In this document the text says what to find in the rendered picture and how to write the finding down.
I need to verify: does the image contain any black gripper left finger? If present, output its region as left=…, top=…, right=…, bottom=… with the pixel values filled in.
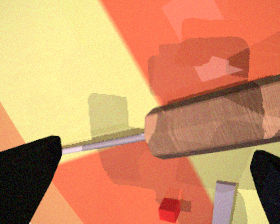
left=0, top=136, right=62, bottom=224

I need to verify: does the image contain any pale grey flat bar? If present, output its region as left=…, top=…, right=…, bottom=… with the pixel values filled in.
left=212, top=179, right=235, bottom=224

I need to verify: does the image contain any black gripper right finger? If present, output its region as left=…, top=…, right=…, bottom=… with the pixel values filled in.
left=250, top=151, right=280, bottom=224

